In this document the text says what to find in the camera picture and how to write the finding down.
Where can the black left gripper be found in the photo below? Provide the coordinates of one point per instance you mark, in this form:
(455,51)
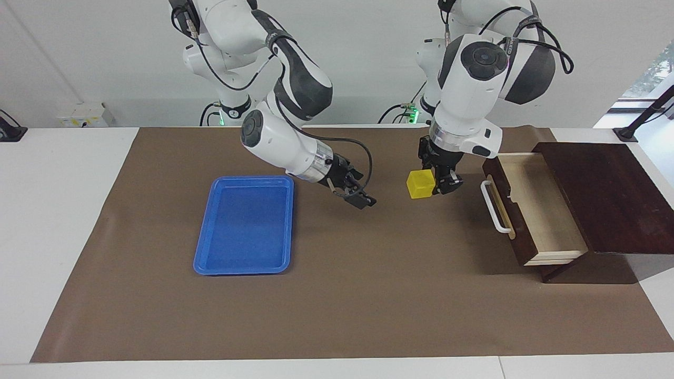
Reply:
(445,158)

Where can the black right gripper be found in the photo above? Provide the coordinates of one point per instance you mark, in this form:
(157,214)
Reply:
(341,168)

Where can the yellow cube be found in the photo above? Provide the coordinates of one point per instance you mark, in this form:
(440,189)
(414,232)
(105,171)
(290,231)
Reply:
(421,184)

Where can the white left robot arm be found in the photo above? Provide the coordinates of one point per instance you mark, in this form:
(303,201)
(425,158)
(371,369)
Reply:
(468,100)

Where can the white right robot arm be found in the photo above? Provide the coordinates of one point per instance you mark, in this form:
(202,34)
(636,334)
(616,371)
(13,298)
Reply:
(279,139)

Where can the brown paper table mat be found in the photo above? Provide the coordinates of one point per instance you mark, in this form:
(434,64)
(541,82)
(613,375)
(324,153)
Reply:
(368,289)

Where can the blue plastic tray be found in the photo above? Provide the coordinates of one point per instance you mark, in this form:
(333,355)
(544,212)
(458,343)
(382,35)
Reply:
(245,226)

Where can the dark wooden cabinet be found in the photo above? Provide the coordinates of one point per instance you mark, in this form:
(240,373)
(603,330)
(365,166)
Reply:
(621,210)

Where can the black clamp stand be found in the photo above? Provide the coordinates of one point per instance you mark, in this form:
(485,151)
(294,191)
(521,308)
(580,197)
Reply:
(645,113)

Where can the window with greenery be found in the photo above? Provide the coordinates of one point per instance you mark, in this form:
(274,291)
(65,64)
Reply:
(653,73)

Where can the white power outlet box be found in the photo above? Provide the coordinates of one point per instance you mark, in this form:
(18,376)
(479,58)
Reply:
(84,116)

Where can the black desk mount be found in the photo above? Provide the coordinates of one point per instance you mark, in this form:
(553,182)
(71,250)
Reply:
(10,131)

